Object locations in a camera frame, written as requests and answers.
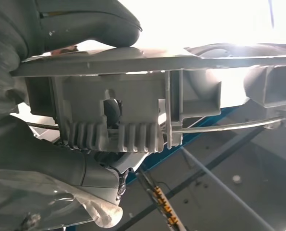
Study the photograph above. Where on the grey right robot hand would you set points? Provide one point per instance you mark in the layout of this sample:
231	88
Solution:
85	22

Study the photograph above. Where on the blue overhead beam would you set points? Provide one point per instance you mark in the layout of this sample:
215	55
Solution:
169	150

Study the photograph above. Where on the clear plastic film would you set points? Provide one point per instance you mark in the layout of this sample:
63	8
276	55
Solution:
97	210

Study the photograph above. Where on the yellow black hanging fixture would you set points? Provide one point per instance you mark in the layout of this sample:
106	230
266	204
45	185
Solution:
164	204

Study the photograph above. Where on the round white ceiling sensor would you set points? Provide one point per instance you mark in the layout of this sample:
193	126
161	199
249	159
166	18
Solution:
237	179

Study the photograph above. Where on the white ceiling pipe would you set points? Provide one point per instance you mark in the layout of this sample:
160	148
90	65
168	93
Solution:
229	191

